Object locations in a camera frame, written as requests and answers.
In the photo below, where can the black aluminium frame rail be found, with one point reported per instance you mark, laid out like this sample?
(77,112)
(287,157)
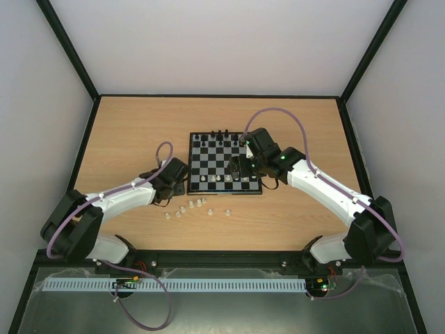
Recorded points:
(292,263)

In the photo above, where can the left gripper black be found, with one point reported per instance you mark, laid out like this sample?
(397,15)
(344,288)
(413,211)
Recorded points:
(181,189)

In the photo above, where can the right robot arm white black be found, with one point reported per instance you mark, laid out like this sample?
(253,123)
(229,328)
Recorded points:
(370,222)

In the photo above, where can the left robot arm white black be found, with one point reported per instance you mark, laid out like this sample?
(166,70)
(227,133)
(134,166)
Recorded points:
(72,230)

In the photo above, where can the black white chess board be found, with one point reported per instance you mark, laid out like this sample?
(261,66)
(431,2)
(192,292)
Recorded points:
(213,159)

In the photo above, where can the white slotted cable duct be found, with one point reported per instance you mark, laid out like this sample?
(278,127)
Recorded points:
(174,285)

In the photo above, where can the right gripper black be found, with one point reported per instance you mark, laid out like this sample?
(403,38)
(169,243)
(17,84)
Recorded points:
(235,167)

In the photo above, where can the metal sheet front panel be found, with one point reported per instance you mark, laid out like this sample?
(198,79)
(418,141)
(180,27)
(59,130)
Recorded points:
(372,301)

